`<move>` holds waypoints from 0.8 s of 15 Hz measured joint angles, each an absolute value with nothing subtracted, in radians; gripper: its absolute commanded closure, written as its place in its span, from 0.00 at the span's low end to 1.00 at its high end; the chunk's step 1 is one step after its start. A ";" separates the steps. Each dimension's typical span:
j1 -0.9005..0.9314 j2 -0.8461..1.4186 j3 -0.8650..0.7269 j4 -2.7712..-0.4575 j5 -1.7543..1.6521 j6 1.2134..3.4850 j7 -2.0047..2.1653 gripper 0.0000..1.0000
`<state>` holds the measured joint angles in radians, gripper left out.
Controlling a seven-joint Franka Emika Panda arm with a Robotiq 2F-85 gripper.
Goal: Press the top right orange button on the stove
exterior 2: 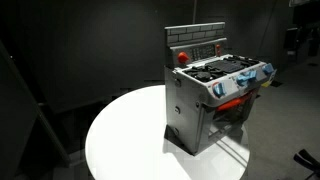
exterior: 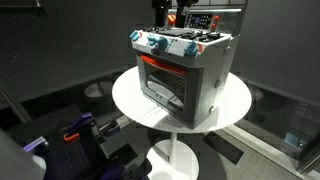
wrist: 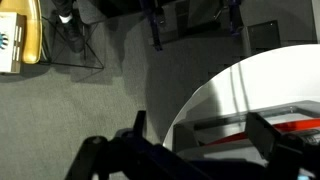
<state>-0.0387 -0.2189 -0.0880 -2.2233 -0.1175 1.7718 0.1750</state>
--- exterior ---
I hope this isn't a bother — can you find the dark diagonal metal strut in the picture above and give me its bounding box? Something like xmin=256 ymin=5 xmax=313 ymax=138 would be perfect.
xmin=0 ymin=82 xmax=33 ymax=125

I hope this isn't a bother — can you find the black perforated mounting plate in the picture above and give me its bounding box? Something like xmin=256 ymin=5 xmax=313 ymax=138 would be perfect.
xmin=6 ymin=104 xmax=113 ymax=180

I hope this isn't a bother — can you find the orange clamp lever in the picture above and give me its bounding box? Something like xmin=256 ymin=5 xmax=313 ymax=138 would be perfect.
xmin=62 ymin=132 xmax=81 ymax=144

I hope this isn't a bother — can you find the grey toy stove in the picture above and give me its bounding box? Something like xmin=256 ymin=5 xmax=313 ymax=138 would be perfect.
xmin=129 ymin=0 xmax=249 ymax=130

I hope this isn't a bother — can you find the black purple bar clamp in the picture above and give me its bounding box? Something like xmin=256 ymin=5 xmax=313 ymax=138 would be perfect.
xmin=97 ymin=119 xmax=122 ymax=138

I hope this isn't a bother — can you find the round white pedestal table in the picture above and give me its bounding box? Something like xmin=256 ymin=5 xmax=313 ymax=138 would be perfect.
xmin=111 ymin=64 xmax=253 ymax=180

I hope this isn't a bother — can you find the orange oven door handle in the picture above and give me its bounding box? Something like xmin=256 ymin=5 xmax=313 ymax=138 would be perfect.
xmin=139 ymin=54 xmax=188 ymax=76

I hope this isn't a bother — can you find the blue stove knob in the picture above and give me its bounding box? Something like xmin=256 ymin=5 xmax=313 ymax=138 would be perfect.
xmin=183 ymin=41 xmax=199 ymax=58
xmin=129 ymin=30 xmax=141 ymax=42
xmin=147 ymin=34 xmax=160 ymax=47

